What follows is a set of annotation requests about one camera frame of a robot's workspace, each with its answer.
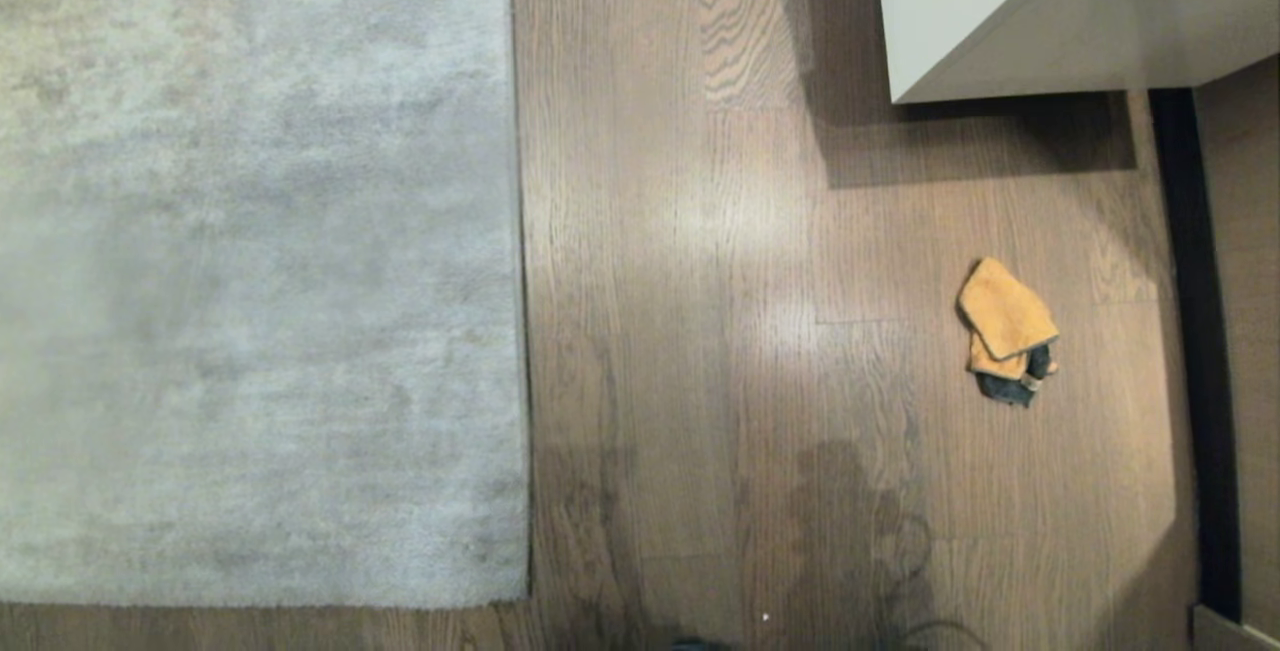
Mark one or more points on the grey shaggy rug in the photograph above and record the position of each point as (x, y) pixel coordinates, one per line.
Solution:
(250, 261)

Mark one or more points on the yellow and dark cloth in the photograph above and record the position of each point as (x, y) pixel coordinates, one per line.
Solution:
(1003, 316)

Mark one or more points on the white cabinet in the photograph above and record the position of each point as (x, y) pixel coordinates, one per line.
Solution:
(1050, 11)

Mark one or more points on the black floor strip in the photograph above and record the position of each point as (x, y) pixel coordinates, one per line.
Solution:
(1195, 351)

